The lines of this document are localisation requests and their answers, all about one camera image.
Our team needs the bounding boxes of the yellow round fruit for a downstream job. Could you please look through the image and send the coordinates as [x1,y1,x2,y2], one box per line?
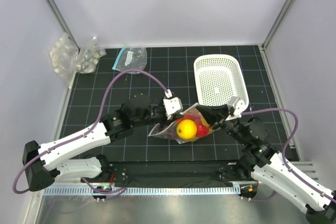
[176,120,197,140]

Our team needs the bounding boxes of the dark red grape bunch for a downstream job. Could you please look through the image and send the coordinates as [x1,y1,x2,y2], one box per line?
[157,129,179,140]

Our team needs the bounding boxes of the white perforated plastic basket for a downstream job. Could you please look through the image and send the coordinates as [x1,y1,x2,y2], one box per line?
[193,54,249,110]

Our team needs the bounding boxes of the yellow banana bunch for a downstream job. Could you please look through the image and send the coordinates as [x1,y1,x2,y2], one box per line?
[201,118,213,133]

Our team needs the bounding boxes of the polka dot zip bag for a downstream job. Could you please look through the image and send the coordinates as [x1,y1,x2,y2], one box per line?
[148,103,213,144]

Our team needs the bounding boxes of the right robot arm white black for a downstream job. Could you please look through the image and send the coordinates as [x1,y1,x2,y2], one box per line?
[196,105,335,223]

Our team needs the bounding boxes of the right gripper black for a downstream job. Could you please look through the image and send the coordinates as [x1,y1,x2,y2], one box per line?
[197,102,250,145]

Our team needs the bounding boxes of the aluminium corner post right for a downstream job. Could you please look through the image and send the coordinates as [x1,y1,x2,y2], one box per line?
[261,0,295,51]

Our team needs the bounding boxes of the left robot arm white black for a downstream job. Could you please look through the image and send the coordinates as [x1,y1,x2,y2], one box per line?
[22,95,183,191]

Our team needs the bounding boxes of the red chili pepper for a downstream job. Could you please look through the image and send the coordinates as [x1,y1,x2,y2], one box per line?
[182,112,204,124]

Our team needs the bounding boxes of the aluminium corner post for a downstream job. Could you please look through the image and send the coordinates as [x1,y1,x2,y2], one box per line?
[45,0,79,48]
[261,0,295,51]

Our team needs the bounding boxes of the polka dot bag middle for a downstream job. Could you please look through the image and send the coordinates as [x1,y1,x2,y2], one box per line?
[76,37,106,74]

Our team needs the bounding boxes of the slotted cable duct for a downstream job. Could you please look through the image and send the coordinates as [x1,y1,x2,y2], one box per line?
[44,184,240,196]

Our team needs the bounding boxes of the aluminium corner post left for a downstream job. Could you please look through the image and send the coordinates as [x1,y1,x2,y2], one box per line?
[45,0,79,48]

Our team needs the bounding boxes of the blue zipper clear bag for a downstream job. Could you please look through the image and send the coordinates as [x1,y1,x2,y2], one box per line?
[112,46,148,72]

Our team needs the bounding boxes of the aluminium frame rail right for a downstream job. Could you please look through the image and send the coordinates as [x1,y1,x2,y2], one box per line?
[292,161,319,181]

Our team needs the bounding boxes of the red apple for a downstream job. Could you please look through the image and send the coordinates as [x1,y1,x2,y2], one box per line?
[196,124,209,138]

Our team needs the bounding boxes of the black grid mat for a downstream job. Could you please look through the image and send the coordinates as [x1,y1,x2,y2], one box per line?
[61,45,278,162]

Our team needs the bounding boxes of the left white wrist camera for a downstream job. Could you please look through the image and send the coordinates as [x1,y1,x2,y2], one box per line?
[163,97,183,120]

